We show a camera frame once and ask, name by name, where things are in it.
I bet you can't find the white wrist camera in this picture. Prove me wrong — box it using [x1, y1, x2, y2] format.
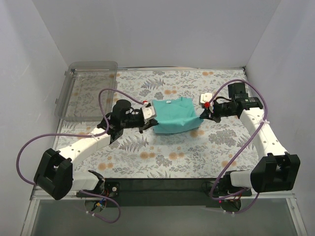
[141, 100, 157, 122]
[199, 92, 213, 109]

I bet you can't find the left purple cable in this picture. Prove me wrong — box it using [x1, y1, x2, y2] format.
[17, 88, 146, 224]

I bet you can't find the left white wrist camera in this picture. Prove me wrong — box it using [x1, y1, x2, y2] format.
[141, 100, 157, 122]

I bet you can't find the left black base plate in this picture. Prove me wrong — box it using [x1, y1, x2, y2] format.
[83, 181, 120, 198]

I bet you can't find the aluminium frame rail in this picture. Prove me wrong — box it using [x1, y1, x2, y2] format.
[22, 178, 307, 236]

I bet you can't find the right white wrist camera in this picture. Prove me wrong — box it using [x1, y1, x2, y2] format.
[199, 92, 213, 109]

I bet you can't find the teal t shirt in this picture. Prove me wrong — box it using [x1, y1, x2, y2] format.
[153, 97, 203, 135]

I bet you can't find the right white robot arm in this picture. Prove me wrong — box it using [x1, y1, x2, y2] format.
[199, 79, 301, 197]

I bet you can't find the clear plastic bin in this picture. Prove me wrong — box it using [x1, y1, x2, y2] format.
[55, 61, 118, 122]

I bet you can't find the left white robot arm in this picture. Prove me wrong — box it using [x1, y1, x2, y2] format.
[33, 99, 158, 200]

